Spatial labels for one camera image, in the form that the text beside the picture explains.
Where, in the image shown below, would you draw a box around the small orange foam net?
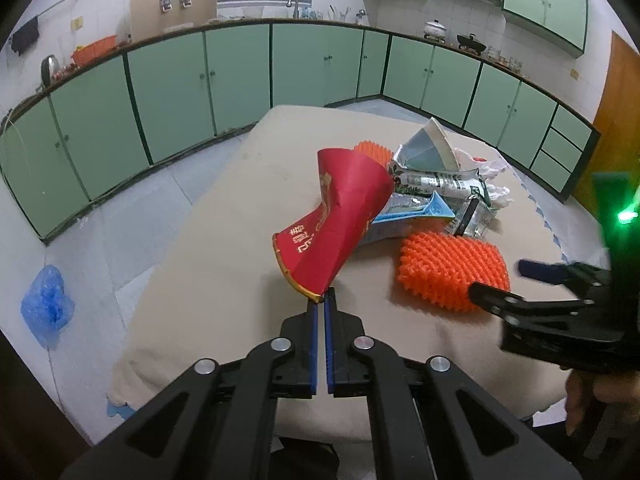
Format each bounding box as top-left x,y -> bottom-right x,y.
353,142 -> 393,168

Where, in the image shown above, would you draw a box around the large orange foam net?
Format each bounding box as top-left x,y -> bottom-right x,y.
398,231 -> 511,314

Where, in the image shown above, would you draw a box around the dark green milk carton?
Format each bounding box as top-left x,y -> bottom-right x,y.
387,167 -> 493,208

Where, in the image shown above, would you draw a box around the clear plastic bag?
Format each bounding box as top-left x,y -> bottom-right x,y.
450,147 -> 516,211

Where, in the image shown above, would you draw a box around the orange basin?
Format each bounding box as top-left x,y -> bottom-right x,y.
71,36 -> 118,67

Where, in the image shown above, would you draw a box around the black wok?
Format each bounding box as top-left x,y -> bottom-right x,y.
456,33 -> 487,54

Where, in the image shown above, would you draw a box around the black hanging cloth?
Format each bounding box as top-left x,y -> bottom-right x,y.
11,17 -> 41,56

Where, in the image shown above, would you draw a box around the wooden door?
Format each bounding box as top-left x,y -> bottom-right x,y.
570,30 -> 640,211

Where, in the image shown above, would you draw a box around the brown cardboard sheet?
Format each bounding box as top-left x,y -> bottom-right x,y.
129,0 -> 219,41

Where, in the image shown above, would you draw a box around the clear plastic wrapper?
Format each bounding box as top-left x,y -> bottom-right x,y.
442,197 -> 503,238

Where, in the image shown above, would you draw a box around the metal towel rail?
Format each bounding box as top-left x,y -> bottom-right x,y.
37,0 -> 86,21

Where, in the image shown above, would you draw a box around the blue white milk carton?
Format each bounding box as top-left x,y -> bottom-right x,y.
357,192 -> 458,246

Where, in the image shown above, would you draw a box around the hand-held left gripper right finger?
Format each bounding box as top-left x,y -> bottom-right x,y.
324,289 -> 583,480

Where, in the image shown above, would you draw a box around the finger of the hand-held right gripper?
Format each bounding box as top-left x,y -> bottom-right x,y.
467,281 -> 617,330
517,259 -> 613,302

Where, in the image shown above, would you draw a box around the large green wall cabinet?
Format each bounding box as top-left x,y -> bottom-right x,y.
501,0 -> 588,58

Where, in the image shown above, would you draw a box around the dark cloth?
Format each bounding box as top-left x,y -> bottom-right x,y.
272,436 -> 341,480

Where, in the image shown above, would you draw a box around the person's right hand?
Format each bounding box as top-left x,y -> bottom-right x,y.
564,371 -> 640,437

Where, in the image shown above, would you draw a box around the blue plastic bag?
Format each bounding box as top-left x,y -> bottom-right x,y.
20,265 -> 76,350

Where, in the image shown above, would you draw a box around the glass jars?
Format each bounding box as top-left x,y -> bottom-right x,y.
487,46 -> 523,71

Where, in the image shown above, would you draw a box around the red paper cup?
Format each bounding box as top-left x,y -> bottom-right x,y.
271,148 -> 396,304

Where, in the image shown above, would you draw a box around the green lower kitchen cabinets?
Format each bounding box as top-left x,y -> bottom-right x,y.
0,20 -> 601,246

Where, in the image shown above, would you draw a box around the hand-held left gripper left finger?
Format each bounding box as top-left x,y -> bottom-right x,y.
59,302 -> 319,480

